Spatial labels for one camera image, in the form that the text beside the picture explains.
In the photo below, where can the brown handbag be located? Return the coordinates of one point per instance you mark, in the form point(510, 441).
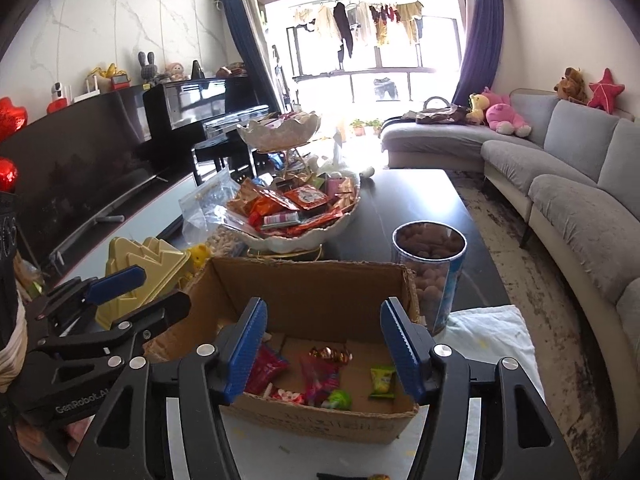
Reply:
point(442, 112)

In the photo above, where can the light printed tablecloth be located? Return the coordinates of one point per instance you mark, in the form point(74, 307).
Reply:
point(490, 340)

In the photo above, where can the brown cardboard box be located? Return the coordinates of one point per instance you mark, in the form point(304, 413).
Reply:
point(310, 285)

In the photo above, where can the green ball candy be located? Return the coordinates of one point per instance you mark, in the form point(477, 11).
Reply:
point(341, 400)

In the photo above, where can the row of hanging laundry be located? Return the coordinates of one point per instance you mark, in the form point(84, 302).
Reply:
point(350, 20)

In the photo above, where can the dark blue curtain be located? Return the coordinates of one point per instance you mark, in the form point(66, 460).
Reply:
point(477, 35)
point(245, 45)

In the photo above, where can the brown plush on piano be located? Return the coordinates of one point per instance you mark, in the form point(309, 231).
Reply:
point(232, 70)

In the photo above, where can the white tiered bowl stand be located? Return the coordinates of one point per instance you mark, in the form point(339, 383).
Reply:
point(280, 135)

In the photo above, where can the grey patterned rug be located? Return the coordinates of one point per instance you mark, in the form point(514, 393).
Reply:
point(540, 310)

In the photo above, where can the black upright piano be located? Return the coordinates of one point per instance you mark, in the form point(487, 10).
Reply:
point(190, 105)

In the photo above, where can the small doll plush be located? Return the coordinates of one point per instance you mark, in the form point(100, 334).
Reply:
point(175, 72)

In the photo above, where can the black curved television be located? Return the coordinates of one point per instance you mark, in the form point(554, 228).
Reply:
point(75, 160)

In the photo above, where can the yellow toy set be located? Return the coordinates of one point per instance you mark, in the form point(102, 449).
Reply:
point(107, 79)

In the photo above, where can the dark green snack packet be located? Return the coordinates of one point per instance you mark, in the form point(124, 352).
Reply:
point(345, 476)

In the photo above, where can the pink star pillow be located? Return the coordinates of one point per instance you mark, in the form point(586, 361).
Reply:
point(606, 90)

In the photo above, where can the black piano bench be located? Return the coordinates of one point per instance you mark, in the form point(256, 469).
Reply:
point(225, 152)

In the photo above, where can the person's left hand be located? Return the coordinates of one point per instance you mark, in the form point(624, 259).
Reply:
point(75, 432)

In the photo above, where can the white and red camera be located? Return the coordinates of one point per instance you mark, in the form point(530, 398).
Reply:
point(59, 97)

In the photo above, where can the large red snack packet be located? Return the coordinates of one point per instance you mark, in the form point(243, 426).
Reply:
point(267, 365)

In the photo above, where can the beige woven cloth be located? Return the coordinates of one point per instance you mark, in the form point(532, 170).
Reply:
point(12, 355)

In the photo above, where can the dark metronome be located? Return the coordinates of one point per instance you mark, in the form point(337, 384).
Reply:
point(198, 70)

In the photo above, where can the brown lion plush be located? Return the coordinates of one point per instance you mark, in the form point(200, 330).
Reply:
point(570, 85)

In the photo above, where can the grey rabbit plush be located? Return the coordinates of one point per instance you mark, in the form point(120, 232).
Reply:
point(147, 70)

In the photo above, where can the small red white snack packet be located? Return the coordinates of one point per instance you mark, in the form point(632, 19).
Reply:
point(287, 395)

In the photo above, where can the clear container with yellow lid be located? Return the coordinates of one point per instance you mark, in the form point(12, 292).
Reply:
point(150, 260)

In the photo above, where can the shiny dark red snack packet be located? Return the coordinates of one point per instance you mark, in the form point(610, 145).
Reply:
point(330, 354)

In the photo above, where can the pile of snacks in bowl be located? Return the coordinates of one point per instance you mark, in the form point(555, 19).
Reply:
point(300, 200)

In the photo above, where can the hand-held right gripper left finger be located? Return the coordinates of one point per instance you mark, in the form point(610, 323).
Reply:
point(245, 355)

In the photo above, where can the pink plush toy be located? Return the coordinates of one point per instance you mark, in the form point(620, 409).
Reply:
point(505, 115)

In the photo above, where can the small potted plant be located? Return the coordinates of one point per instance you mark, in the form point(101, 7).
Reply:
point(375, 126)
point(358, 127)

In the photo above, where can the grey corner sofa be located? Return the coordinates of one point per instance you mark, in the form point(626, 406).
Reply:
point(575, 200)

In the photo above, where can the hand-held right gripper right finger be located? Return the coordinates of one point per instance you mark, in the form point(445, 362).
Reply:
point(402, 350)

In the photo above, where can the clear plastic bag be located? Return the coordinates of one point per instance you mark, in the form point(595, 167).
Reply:
point(205, 205)

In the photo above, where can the clear jar of nuts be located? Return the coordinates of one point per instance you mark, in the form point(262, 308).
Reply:
point(435, 285)

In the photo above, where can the light blue television cabinet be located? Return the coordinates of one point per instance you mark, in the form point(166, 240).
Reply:
point(150, 200)

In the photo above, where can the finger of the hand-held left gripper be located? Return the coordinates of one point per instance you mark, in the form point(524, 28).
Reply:
point(150, 320)
point(120, 280)

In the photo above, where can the green yellow snack packet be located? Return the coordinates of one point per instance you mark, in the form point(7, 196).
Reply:
point(382, 381)

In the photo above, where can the pink snack packet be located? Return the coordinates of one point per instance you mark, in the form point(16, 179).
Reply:
point(315, 375)

